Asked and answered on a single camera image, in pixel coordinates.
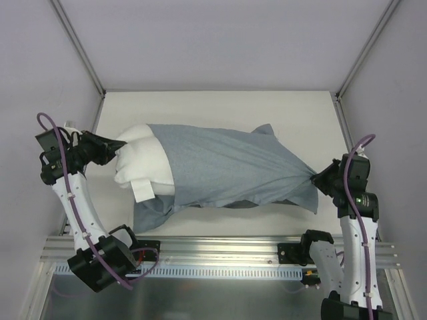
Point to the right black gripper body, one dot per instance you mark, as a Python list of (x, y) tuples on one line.
[(332, 178)]

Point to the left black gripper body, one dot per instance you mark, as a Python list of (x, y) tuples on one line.
[(101, 150)]

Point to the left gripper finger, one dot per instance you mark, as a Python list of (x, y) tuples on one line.
[(111, 145), (107, 156)]

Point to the white pillow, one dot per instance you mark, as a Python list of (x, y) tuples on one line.
[(142, 164)]

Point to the grey striped pillowcase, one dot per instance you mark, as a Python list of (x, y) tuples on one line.
[(219, 167)]

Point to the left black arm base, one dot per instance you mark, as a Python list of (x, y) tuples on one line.
[(144, 250)]

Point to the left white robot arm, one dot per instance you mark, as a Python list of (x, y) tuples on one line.
[(101, 258)]

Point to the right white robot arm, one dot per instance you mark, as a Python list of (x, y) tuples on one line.
[(350, 285)]

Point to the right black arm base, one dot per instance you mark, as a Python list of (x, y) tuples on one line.
[(298, 253)]

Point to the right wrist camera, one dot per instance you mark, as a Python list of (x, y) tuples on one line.
[(361, 153)]

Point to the aluminium mounting rail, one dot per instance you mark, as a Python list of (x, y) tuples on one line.
[(216, 251)]

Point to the white slotted cable duct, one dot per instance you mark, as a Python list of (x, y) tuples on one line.
[(220, 272)]

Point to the left aluminium frame post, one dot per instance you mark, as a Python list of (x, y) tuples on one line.
[(77, 45)]

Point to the aluminium frame post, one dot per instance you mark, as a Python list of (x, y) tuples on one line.
[(372, 39), (77, 45)]

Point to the right aluminium frame post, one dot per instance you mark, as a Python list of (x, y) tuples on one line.
[(372, 39)]

